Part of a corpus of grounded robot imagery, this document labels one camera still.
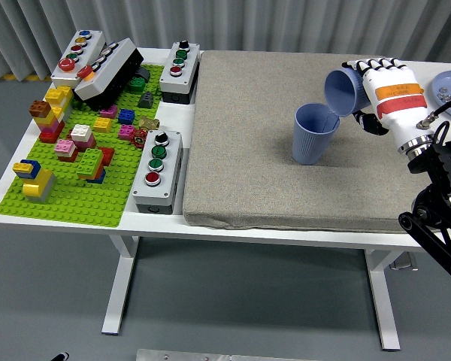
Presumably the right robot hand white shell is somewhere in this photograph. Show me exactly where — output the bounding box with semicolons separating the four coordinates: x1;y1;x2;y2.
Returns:
341;56;435;155

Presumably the blue ribbed cup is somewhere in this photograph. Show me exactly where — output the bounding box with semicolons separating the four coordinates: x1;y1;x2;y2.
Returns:
292;102;341;165
324;67;371;118

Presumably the blue plate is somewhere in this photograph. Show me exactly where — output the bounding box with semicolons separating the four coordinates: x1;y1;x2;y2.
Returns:
429;70;451;122

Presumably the white table leg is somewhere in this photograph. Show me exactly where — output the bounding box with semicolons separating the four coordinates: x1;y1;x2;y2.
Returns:
101;235;140;335
363;250;401;353

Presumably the green brick baseplate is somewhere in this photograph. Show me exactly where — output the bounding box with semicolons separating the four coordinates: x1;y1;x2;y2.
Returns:
0;64;165;229

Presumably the grey-brown mat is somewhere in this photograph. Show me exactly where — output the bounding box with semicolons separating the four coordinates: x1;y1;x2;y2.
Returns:
182;50;443;233

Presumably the yellow blue grey brick duck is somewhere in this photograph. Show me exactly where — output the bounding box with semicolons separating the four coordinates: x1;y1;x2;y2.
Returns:
12;159;56;204

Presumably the grey pleated curtain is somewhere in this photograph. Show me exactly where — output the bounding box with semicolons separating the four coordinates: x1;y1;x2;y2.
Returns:
0;0;451;80

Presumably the grey four-button control box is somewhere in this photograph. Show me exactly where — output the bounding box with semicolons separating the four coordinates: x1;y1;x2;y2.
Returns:
159;40;202;105
132;129;184;216

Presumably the green orange red brick stack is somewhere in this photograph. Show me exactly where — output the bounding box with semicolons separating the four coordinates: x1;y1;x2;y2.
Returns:
76;147;116;185

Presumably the white pink brick stack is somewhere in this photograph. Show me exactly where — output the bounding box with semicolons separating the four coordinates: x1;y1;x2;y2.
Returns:
70;123;97;151

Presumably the brown yellow pink red brick stack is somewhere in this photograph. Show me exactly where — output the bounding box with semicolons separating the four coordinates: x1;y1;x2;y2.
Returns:
29;100;67;144

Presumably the brass valve red handwheel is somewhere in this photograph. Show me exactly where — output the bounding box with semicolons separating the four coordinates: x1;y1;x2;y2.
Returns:
130;115;161;148

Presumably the blue toy brick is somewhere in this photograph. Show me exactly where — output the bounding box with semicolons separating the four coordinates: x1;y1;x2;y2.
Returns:
117;108;137;125

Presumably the yellow white brick stack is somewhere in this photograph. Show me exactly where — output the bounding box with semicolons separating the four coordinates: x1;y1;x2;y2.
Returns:
44;85;75;123

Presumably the green toy brick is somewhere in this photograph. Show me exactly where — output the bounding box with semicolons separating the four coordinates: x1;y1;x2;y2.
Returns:
126;77;148;93

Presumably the white control box black base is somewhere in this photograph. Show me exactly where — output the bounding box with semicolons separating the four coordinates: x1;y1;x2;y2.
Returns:
74;37;145;112

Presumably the white five-button control box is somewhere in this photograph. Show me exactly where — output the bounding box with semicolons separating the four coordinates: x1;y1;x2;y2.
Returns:
50;29;107;90

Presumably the yellow floor tape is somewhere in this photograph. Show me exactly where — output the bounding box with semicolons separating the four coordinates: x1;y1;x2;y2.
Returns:
0;73;53;82

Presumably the grey bracket under table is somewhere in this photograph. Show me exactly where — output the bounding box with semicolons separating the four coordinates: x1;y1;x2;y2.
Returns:
389;252;419;272

